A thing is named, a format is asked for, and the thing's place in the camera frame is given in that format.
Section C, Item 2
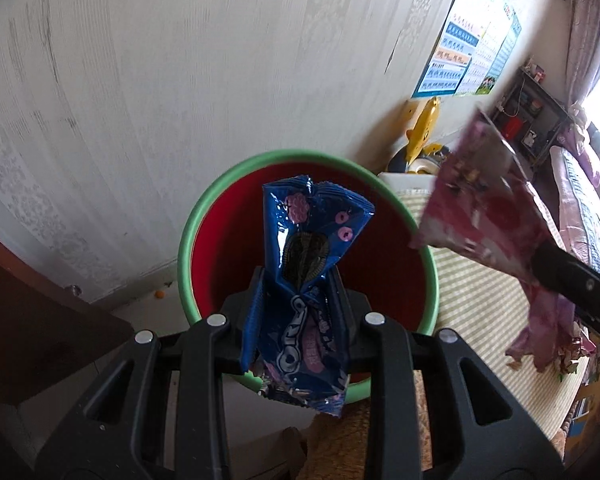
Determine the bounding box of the pink snack bag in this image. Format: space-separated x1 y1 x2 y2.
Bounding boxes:
414 110 596 375

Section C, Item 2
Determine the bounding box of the blue oreo wrapper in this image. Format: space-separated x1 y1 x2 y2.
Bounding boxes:
240 174 375 416

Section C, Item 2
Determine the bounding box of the bed with plaid quilt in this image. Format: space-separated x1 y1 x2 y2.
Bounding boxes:
550 145 600 272

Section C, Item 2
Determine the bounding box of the dark wooden cabinet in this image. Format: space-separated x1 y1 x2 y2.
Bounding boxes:
0 242 133 405

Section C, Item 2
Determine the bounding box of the orange plush cushion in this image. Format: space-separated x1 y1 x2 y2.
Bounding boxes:
294 374 432 480

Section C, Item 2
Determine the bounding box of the dark shelf unit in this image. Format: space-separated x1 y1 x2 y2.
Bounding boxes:
490 67 570 176

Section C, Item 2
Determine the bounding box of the red bin with green rim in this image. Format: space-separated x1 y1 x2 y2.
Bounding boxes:
178 150 439 410

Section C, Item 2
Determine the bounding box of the yellow duck toy chair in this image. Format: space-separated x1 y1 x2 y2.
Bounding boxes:
385 96 443 174

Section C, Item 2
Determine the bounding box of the purple curtain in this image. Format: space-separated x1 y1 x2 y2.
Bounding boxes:
565 0 600 114

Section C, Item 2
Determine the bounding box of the green edged narrow poster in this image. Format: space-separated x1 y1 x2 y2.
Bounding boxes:
476 4 521 94

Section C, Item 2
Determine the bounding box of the white chart poster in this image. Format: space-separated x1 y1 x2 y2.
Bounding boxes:
455 9 510 96

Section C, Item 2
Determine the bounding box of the blue educational wall poster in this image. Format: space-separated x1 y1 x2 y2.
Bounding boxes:
412 18 480 98

